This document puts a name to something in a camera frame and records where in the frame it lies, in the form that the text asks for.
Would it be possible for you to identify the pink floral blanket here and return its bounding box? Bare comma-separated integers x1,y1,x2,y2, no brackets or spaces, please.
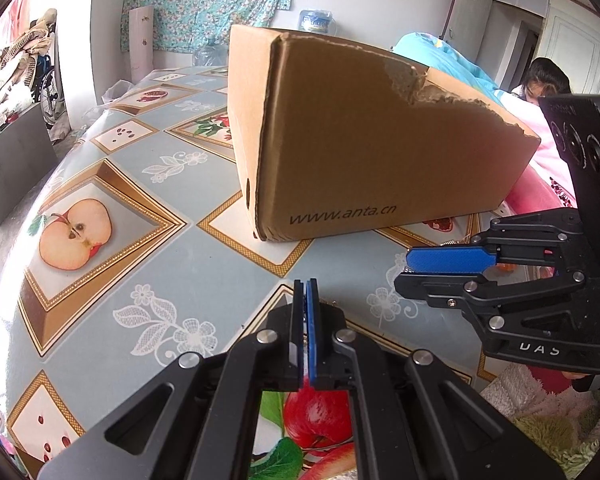
498,91,577,214

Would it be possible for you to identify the brown cardboard box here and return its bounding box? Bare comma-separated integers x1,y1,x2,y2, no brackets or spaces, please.
227,25,540,242

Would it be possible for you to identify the fruit pattern tablecloth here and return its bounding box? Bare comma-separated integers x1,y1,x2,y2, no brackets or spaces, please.
0,67,504,478

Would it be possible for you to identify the blue quilt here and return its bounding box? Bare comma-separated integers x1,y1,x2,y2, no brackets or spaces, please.
392,32,501,103

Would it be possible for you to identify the dark-haired child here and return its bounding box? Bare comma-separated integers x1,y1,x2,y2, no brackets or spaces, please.
512,58,571,105

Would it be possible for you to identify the blue water bottle on dispenser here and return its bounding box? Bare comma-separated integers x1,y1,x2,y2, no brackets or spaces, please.
298,10,337,36

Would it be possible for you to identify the empty clear water jug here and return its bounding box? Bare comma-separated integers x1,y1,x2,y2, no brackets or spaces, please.
193,44,228,67

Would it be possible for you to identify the grey cabinet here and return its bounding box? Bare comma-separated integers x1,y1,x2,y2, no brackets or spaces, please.
0,103,58,226

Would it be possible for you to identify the white plastic bag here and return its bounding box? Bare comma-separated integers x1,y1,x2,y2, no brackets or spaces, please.
102,79,134,108

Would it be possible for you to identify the bicycle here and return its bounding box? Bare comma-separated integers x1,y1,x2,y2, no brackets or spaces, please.
32,54,66,128

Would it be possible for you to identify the pile of clothes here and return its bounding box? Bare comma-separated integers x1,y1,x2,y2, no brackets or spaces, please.
0,8,57,132

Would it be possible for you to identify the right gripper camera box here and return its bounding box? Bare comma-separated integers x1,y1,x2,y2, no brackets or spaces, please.
539,94,600,264

